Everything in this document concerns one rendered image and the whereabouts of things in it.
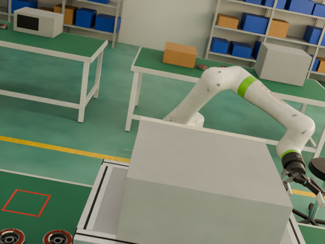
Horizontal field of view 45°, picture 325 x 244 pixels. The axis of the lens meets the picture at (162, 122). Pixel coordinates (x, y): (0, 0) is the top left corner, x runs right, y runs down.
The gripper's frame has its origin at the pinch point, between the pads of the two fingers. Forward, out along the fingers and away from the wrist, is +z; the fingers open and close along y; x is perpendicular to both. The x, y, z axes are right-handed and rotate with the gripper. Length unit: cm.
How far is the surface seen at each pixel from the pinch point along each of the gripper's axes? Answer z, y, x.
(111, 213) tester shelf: 35, -71, -1
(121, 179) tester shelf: 17, -71, 2
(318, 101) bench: -245, 102, 52
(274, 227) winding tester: 44, -30, -20
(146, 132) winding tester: 17, -68, -19
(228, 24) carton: -605, 46, 94
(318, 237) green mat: -17.8, 26.8, 31.5
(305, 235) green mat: -17.4, 20.4, 32.2
